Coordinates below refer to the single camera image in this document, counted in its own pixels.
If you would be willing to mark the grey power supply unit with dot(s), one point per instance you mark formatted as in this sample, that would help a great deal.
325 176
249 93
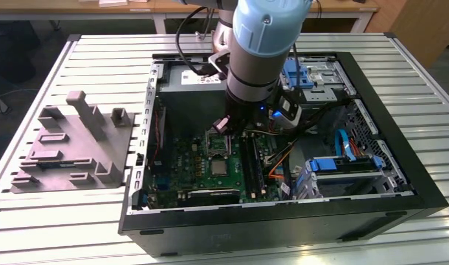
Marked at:
188 110

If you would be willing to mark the small white box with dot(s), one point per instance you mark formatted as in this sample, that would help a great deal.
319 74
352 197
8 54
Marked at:
116 3

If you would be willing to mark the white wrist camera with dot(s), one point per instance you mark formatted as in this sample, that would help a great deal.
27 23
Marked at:
288 113

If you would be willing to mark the black office chair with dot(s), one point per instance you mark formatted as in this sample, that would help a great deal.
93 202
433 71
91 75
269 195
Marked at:
11 49

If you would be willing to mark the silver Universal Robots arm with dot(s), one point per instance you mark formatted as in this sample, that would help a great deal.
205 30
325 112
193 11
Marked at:
253 71

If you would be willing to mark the white camera bracket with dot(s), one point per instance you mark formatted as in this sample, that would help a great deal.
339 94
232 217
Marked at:
219 62

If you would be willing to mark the hard disk in blue carrier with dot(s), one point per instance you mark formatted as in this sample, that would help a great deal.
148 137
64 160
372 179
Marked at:
324 165

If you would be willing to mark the black graphics card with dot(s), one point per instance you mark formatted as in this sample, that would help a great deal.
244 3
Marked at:
213 196

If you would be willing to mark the RAM stick with blue label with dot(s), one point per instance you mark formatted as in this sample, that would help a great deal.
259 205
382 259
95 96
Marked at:
49 165

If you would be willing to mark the metal drive cage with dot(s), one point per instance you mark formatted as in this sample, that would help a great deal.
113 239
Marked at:
320 95

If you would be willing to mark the blue video port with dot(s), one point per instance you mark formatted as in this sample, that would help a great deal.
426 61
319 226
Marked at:
144 201

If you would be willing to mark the black PC case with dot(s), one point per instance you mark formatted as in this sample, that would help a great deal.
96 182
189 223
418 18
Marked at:
247 229

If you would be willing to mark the black RAM slot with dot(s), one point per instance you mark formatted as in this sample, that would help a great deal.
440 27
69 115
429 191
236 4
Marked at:
255 165
245 165
259 165
251 165

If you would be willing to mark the grey parts rack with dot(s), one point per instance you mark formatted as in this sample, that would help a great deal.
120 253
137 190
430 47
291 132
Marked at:
80 154

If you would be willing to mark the blue board connector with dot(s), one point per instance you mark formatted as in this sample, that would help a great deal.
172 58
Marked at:
164 184

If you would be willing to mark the CPU socket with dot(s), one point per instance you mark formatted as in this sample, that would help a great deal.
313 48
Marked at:
229 169

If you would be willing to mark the metal disk bay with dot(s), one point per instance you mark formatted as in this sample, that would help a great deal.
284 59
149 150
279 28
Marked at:
388 179

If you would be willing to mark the green motherboard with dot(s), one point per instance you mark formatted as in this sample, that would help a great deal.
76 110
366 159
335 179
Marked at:
188 171

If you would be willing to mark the wooden cabinet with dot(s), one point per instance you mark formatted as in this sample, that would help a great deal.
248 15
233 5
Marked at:
422 30

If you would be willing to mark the blue plastic drive latch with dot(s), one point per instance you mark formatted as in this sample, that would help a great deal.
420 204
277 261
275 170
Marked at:
301 77

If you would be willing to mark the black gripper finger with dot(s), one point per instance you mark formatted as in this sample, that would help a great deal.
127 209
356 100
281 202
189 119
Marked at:
221 127

